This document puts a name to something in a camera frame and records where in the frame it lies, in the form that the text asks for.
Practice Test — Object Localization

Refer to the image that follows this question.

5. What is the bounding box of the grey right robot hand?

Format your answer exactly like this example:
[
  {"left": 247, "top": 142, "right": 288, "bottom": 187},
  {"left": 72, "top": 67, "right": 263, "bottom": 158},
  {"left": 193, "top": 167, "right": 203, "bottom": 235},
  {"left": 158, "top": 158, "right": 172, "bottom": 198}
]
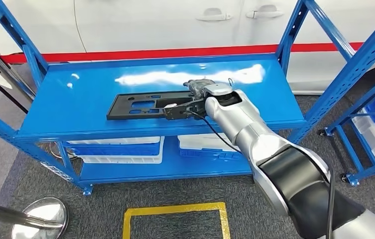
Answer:
[{"left": 183, "top": 78, "right": 216, "bottom": 100}]

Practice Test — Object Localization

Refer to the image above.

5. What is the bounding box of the long black plastic part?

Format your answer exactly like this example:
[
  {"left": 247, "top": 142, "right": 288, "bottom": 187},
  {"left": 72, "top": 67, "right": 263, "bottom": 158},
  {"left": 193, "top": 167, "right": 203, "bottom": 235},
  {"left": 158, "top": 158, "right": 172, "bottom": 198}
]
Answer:
[{"left": 107, "top": 91, "right": 204, "bottom": 121}]

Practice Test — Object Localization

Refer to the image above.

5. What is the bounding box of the blue metal shelf rack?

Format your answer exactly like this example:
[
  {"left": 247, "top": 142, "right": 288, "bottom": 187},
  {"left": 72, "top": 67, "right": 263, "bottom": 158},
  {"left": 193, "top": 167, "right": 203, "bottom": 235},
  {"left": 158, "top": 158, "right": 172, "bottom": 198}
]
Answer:
[
  {"left": 319, "top": 67, "right": 375, "bottom": 187},
  {"left": 0, "top": 0, "right": 375, "bottom": 197}
]

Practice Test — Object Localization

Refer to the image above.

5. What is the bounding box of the red barrier belt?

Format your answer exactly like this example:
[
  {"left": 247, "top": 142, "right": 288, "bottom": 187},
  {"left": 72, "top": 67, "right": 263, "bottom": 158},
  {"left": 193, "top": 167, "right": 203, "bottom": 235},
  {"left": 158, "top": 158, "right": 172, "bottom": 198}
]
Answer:
[{"left": 0, "top": 42, "right": 375, "bottom": 64}]

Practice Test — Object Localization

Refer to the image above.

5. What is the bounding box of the white car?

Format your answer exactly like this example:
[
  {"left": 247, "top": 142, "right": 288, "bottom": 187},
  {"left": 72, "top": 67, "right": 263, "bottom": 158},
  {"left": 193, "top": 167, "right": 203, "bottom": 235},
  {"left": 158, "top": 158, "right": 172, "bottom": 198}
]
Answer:
[{"left": 0, "top": 0, "right": 375, "bottom": 93}]

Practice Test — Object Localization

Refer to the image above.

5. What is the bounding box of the yellow floor tape square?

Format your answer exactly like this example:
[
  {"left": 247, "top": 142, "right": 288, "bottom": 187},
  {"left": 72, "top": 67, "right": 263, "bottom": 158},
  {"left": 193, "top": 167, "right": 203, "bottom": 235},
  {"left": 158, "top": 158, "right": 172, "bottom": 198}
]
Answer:
[{"left": 123, "top": 202, "right": 232, "bottom": 239}]

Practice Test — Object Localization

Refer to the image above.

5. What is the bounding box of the dark-topped stanchion chrome base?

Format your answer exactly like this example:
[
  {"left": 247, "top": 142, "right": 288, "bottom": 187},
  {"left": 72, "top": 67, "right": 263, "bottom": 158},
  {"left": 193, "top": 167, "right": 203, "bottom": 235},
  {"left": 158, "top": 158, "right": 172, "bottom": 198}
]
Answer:
[{"left": 0, "top": 46, "right": 79, "bottom": 161}]

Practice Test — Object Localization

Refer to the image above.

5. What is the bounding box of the thin black stanchion grey base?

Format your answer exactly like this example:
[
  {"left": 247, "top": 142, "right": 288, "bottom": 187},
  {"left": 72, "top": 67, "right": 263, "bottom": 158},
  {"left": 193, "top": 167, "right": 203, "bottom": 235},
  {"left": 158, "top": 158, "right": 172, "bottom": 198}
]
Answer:
[{"left": 0, "top": 76, "right": 29, "bottom": 115}]

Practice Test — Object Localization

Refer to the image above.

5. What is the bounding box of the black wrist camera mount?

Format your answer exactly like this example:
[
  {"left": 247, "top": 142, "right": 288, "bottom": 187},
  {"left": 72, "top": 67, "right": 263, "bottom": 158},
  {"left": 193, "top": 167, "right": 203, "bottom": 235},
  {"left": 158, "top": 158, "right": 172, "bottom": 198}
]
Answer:
[{"left": 164, "top": 99, "right": 208, "bottom": 121}]

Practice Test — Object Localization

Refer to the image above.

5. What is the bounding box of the chrome stanchion post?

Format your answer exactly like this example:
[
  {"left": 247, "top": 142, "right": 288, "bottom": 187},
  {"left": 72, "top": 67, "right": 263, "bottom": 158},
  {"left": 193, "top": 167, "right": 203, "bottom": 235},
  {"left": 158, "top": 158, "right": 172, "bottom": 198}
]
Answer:
[{"left": 0, "top": 197, "right": 70, "bottom": 239}]

